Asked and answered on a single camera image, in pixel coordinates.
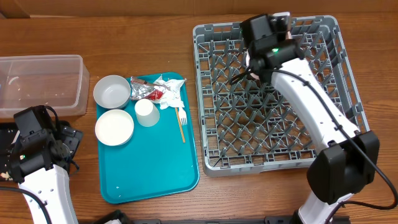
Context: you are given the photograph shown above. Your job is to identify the teal plastic tray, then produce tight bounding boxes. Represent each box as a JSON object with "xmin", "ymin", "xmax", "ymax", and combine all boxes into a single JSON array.
[{"xmin": 98, "ymin": 86, "xmax": 200, "ymax": 203}]

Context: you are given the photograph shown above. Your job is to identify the wooden chopstick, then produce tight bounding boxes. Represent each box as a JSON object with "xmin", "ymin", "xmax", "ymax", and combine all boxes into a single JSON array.
[{"xmin": 175, "ymin": 108, "xmax": 185, "ymax": 143}]

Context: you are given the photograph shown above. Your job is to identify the grey plastic dishwasher rack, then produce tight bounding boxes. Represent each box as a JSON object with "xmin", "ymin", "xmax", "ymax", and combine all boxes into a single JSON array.
[{"xmin": 193, "ymin": 16, "xmax": 369, "ymax": 177}]

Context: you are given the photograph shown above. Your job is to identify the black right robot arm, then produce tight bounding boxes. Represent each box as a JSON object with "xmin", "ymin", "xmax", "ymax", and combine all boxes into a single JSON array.
[{"xmin": 239, "ymin": 12, "xmax": 380, "ymax": 223}]

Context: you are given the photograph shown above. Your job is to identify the grey bowl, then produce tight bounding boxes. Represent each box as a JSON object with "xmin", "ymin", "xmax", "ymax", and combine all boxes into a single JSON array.
[{"xmin": 93, "ymin": 75, "xmax": 131, "ymax": 110}]

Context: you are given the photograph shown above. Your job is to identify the white bowl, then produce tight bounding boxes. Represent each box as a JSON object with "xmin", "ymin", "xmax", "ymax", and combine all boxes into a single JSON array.
[{"xmin": 95, "ymin": 110, "xmax": 134, "ymax": 146}]

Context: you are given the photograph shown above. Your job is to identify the red sauce packet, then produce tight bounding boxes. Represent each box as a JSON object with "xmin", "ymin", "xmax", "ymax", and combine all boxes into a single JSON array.
[{"xmin": 146, "ymin": 90, "xmax": 164, "ymax": 101}]

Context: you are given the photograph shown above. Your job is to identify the foil wrapper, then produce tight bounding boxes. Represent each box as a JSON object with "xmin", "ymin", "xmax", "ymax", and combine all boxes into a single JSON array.
[{"xmin": 130, "ymin": 77, "xmax": 162, "ymax": 101}]

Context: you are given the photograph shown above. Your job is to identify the crumpled white napkin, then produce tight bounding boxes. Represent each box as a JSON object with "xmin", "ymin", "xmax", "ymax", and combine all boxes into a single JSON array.
[{"xmin": 154, "ymin": 75, "xmax": 186, "ymax": 110}]

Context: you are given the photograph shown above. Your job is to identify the translucent plastic cup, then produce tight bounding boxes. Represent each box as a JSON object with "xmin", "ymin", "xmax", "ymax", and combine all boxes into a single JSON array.
[{"xmin": 134, "ymin": 99, "xmax": 160, "ymax": 127}]

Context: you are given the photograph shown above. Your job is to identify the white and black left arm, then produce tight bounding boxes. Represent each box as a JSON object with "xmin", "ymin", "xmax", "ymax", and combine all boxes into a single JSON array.
[{"xmin": 7, "ymin": 105, "xmax": 83, "ymax": 223}]

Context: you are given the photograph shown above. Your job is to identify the white plastic fork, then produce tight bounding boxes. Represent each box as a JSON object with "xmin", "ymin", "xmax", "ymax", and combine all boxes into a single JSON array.
[{"xmin": 178, "ymin": 107, "xmax": 187, "ymax": 125}]

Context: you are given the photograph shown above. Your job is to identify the black waste tray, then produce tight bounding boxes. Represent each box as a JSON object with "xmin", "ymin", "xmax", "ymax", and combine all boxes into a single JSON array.
[{"xmin": 0, "ymin": 121, "xmax": 75, "ymax": 182}]

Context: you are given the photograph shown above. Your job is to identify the clear plastic bin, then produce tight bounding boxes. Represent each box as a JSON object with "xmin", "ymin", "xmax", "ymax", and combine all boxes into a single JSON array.
[{"xmin": 1, "ymin": 55, "xmax": 90, "ymax": 119}]

